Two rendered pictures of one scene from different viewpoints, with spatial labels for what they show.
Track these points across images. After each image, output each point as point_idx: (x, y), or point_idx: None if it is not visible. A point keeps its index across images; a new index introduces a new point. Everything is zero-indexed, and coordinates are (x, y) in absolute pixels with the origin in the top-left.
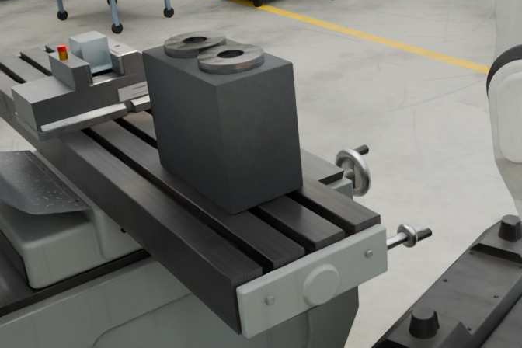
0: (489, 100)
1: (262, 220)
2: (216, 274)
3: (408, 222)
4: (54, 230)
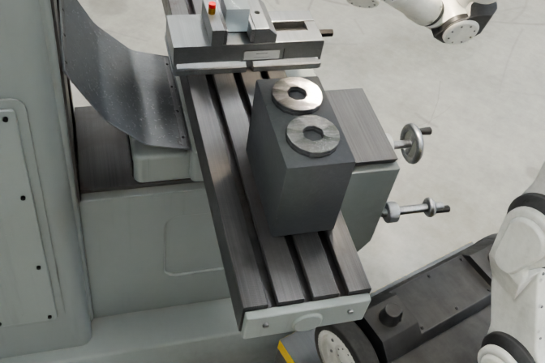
0: (504, 220)
1: (293, 242)
2: (238, 292)
3: (460, 140)
4: (160, 150)
